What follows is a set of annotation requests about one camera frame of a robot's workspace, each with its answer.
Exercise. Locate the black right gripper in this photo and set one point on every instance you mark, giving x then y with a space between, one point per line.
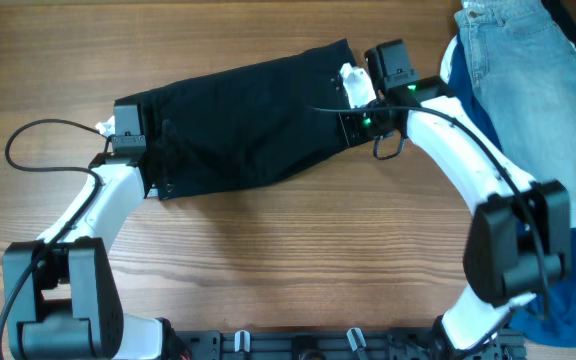
373 122

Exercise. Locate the black shorts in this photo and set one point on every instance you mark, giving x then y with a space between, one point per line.
247 127

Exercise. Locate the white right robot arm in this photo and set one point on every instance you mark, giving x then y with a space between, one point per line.
518 244

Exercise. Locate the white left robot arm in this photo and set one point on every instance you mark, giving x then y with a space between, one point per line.
61 297

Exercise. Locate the light blue denim shorts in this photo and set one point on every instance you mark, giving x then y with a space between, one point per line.
523 73

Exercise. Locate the blue t-shirt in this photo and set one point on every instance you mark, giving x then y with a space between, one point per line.
560 328

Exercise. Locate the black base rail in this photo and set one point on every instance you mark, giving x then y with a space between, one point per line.
353 344

